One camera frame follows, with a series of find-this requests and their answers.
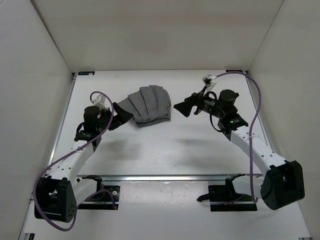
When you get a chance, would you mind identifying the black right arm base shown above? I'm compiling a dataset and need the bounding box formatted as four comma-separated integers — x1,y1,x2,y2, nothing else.
196,173,258,212

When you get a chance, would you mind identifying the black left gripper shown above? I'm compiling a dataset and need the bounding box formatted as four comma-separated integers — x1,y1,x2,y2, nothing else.
98,100,134,130

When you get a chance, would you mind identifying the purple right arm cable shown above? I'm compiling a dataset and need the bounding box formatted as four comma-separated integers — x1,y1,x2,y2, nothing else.
212,71,263,205

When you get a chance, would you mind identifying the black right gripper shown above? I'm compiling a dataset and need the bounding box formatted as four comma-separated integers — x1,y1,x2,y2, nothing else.
173,86,224,120

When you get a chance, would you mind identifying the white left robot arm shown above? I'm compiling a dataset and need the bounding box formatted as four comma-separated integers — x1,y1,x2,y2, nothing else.
32,94,133,232

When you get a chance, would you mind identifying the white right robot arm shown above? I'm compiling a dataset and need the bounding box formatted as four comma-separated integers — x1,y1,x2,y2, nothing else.
186,89,305,210

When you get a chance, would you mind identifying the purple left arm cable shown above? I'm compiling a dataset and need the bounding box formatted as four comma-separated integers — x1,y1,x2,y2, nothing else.
32,91,115,231

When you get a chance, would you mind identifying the aluminium table edge rail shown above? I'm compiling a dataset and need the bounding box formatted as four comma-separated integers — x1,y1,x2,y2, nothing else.
51,69,260,181

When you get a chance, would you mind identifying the blue label left corner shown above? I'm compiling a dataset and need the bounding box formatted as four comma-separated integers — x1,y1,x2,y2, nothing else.
77,71,95,76

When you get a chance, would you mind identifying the grey pleated skirt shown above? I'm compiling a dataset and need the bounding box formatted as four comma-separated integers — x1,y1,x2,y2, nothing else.
117,85,172,128

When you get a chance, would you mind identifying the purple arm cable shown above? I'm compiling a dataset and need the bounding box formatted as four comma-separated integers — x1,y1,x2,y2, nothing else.
212,71,263,205
32,91,115,231

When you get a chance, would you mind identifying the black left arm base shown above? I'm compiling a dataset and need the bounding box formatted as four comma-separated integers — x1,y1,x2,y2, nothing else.
74,175,121,210

